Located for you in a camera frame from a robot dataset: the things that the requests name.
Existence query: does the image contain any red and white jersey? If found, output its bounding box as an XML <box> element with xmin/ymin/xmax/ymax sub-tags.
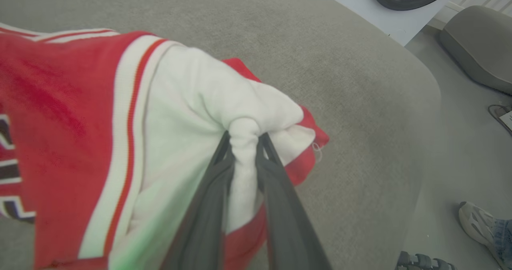
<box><xmin>0</xmin><ymin>22</ymin><xmax>330</xmax><ymax>270</ymax></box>

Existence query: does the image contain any blue jeans leg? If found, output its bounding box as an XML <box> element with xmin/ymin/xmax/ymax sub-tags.
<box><xmin>490</xmin><ymin>219</ymin><xmax>512</xmax><ymax>270</ymax></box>

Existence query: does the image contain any white washing machine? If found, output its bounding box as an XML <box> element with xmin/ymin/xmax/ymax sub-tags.
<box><xmin>304</xmin><ymin>0</ymin><xmax>480</xmax><ymax>46</ymax></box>

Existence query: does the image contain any dark grey ridged object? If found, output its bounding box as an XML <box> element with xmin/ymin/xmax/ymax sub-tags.
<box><xmin>396</xmin><ymin>251</ymin><xmax>456</xmax><ymax>270</ymax></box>

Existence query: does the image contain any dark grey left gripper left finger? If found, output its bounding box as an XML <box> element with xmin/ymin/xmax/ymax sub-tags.
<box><xmin>160</xmin><ymin>131</ymin><xmax>236</xmax><ymax>270</ymax></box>

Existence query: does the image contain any light grey sneaker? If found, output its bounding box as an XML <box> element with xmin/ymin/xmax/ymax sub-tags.
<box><xmin>458</xmin><ymin>201</ymin><xmax>505</xmax><ymax>264</ymax></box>

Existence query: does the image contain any grey fabric sofa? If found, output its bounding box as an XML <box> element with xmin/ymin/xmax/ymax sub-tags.
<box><xmin>0</xmin><ymin>0</ymin><xmax>442</xmax><ymax>270</ymax></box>

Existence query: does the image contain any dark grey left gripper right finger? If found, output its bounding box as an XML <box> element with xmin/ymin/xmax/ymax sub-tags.
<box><xmin>255</xmin><ymin>132</ymin><xmax>332</xmax><ymax>270</ymax></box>

